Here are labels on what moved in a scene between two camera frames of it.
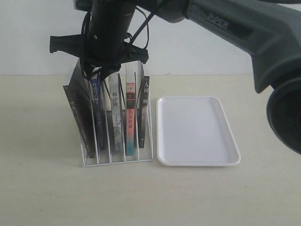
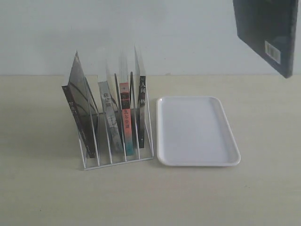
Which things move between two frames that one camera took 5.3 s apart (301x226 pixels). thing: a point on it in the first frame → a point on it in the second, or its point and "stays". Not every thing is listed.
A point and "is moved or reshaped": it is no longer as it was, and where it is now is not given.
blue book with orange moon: (96, 85) is moved or reshaped
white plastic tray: (194, 131) stays
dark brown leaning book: (77, 91) stays
